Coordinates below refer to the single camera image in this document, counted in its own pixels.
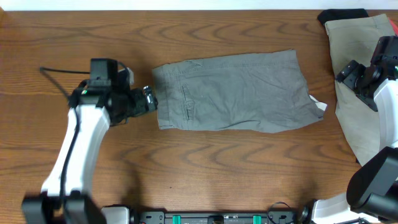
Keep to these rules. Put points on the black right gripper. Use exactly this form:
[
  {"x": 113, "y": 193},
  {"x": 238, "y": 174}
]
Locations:
[{"x": 350, "y": 76}]

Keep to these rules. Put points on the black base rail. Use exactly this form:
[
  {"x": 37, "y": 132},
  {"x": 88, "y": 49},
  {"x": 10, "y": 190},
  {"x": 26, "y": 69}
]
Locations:
[{"x": 202, "y": 218}]

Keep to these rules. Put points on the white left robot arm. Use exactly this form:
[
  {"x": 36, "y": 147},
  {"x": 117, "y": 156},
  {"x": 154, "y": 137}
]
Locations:
[{"x": 103, "y": 100}]

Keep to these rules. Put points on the black garment in pile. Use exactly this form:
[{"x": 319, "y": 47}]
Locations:
[{"x": 340, "y": 14}]

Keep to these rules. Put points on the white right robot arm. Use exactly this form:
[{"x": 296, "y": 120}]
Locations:
[{"x": 371, "y": 196}]

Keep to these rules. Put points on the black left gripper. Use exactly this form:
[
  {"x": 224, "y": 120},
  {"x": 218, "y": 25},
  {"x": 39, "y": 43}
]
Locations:
[{"x": 141, "y": 105}]

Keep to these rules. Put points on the beige khaki shorts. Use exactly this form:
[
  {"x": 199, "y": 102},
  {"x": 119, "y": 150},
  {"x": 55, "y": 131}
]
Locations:
[{"x": 352, "y": 44}]

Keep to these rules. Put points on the grey shorts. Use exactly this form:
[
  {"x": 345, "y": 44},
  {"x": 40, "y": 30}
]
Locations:
[{"x": 261, "y": 92}]

